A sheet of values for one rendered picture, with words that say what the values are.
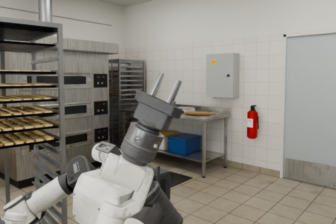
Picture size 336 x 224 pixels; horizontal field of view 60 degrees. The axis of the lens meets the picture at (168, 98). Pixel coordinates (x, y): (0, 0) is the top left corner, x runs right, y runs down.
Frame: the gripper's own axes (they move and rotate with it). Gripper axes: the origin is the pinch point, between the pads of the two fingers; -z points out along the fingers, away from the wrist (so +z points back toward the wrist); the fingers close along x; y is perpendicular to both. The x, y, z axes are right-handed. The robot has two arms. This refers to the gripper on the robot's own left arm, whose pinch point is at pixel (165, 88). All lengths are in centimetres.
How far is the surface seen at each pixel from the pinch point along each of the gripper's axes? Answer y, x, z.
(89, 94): 343, 203, 62
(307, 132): 372, -110, -18
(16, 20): 76, 122, 0
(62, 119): 105, 86, 49
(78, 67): 320, 226, 29
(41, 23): 87, 115, -4
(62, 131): 106, 83, 56
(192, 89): 450, 76, -12
